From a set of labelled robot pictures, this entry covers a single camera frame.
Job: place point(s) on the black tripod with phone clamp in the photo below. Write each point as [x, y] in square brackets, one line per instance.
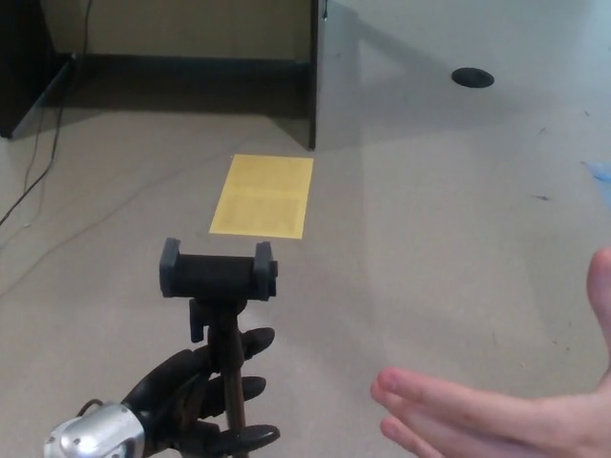
[215, 276]

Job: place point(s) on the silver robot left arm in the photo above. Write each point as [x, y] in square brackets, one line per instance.
[95, 436]

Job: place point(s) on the blue plastic scrap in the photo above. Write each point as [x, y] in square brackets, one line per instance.
[602, 170]

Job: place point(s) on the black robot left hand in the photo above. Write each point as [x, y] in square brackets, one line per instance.
[172, 381]

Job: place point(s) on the dark wooden desk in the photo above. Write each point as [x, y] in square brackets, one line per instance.
[16, 67]

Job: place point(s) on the person's bare hand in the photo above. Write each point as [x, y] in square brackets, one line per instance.
[515, 420]

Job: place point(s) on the black round floor cover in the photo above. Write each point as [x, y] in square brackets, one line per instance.
[472, 77]

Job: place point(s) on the yellow paper sheet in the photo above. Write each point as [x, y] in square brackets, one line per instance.
[262, 196]

